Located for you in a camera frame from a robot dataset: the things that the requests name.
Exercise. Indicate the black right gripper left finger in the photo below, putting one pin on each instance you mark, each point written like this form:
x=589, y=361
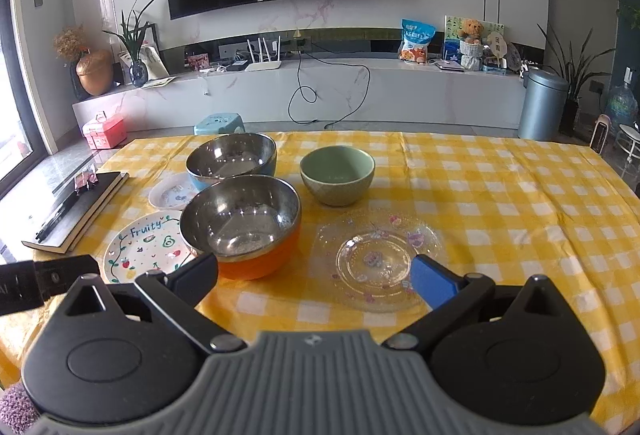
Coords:
x=175, y=297

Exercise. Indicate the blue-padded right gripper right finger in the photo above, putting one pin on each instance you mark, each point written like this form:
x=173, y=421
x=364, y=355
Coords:
x=454, y=301

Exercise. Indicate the white Fruity ceramic plate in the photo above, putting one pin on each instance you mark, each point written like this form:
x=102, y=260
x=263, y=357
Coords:
x=151, y=242

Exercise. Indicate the clear glass flower plate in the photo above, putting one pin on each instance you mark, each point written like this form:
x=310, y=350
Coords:
x=362, y=259

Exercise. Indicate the small white printed plate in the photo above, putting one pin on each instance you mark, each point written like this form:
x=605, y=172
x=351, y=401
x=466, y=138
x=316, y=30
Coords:
x=173, y=192

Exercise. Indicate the orange steel bowl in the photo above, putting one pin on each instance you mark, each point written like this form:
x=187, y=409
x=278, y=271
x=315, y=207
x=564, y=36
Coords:
x=250, y=223

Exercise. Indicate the blue steel bowl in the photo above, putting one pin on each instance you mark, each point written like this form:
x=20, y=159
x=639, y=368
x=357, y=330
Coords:
x=226, y=156

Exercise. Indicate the green ceramic bowl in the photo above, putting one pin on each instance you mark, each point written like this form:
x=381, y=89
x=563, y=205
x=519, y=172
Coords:
x=337, y=175

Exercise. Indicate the black notebook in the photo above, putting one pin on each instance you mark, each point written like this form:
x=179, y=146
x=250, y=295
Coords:
x=73, y=213

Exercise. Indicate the pink hair clip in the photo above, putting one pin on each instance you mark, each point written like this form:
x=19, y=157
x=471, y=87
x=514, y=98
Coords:
x=85, y=181

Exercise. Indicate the purple fuzzy rug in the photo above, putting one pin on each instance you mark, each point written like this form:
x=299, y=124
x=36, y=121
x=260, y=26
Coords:
x=17, y=412

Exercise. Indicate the pink storage box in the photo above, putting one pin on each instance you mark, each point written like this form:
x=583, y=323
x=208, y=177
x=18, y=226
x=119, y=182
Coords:
x=105, y=132

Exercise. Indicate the light blue plastic stool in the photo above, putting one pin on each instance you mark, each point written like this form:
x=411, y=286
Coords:
x=219, y=124

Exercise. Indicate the pink small chair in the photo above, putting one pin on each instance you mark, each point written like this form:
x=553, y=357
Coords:
x=600, y=133

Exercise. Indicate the grey metal trash bin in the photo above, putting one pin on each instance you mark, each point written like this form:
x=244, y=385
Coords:
x=545, y=96

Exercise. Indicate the white canvas bag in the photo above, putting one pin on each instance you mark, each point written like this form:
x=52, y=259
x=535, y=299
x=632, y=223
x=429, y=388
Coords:
x=153, y=62

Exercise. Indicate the bronze round vase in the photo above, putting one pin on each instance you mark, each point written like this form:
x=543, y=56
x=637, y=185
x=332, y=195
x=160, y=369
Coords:
x=95, y=72

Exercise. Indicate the white TV cabinet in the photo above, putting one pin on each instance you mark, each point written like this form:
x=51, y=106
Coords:
x=327, y=90

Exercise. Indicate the white wifi router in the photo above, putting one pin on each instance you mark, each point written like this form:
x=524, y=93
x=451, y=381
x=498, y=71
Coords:
x=266, y=57

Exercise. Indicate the blue water jug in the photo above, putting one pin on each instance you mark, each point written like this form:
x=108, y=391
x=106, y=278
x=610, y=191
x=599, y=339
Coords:
x=622, y=107

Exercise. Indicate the tall potted green plant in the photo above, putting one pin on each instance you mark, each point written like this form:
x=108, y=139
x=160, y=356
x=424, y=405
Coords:
x=575, y=68

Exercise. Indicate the blue snack bag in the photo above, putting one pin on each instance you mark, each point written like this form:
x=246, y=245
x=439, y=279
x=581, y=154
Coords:
x=415, y=38

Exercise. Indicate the brown teddy bear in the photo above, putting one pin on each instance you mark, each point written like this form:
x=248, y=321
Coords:
x=471, y=31

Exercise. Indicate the green plant in blue vase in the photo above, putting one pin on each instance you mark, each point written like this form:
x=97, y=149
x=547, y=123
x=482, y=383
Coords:
x=131, y=34

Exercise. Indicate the green picture book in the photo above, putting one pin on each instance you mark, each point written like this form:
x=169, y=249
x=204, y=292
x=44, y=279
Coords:
x=452, y=25

